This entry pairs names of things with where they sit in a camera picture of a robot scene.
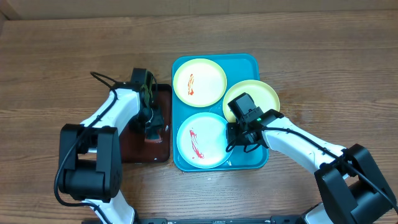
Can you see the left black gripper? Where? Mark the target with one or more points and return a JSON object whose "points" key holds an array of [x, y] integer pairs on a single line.
{"points": [[158, 121]]}

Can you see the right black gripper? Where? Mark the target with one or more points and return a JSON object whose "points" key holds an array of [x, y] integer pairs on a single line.
{"points": [[237, 139]]}

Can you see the green and red sponge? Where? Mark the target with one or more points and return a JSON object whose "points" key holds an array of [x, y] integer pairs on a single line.
{"points": [[153, 137]]}

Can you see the yellow plate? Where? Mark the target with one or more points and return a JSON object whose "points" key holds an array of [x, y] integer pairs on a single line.
{"points": [[200, 82], [262, 94]]}

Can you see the light blue plate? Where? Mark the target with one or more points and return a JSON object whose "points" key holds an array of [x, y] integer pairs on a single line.
{"points": [[201, 140]]}

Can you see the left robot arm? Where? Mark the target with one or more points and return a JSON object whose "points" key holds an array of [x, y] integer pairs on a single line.
{"points": [[91, 153]]}

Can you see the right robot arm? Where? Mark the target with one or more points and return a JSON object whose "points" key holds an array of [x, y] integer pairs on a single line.
{"points": [[351, 185]]}

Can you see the black tray with red water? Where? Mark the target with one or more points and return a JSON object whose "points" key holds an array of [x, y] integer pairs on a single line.
{"points": [[134, 149]]}

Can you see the teal plastic tray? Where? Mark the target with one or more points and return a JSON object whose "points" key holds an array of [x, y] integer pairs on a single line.
{"points": [[237, 67]]}

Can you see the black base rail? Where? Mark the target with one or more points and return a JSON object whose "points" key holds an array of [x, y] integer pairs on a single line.
{"points": [[284, 219]]}

